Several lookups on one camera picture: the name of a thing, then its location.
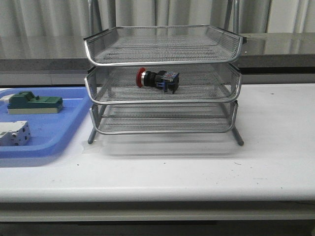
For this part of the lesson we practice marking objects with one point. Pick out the silver mesh bottom tray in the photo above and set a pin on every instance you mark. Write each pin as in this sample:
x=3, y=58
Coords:
x=152, y=118

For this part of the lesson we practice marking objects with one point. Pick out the silver mesh tray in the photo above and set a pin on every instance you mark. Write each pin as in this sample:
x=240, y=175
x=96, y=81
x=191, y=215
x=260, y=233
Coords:
x=152, y=118
x=154, y=45
x=218, y=83

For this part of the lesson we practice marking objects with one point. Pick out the blue plastic tray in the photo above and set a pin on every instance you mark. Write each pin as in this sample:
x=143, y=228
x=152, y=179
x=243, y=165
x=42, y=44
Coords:
x=50, y=133

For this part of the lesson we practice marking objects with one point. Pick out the grey metal rack frame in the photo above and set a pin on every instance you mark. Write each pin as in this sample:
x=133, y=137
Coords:
x=235, y=132

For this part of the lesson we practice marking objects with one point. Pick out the red emergency stop button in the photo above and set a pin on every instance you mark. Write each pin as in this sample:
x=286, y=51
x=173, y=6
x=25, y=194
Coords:
x=163, y=80

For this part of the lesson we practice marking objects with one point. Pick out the green terminal block component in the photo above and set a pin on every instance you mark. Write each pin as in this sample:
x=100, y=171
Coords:
x=25, y=103

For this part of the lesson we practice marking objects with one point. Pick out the silver mesh top tray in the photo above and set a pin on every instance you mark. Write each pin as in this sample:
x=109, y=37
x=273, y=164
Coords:
x=154, y=45

